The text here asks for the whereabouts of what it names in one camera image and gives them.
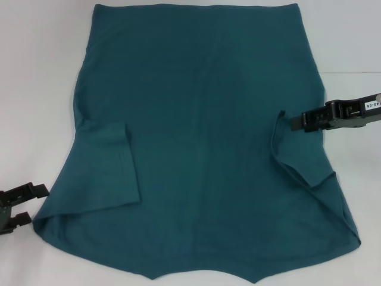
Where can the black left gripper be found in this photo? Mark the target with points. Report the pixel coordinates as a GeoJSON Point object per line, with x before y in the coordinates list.
{"type": "Point", "coordinates": [4, 214]}

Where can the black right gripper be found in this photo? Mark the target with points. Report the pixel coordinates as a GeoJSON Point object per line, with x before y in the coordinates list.
{"type": "Point", "coordinates": [357, 119]}

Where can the teal blue shirt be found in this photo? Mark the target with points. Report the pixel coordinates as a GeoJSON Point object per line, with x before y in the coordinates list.
{"type": "Point", "coordinates": [202, 134]}

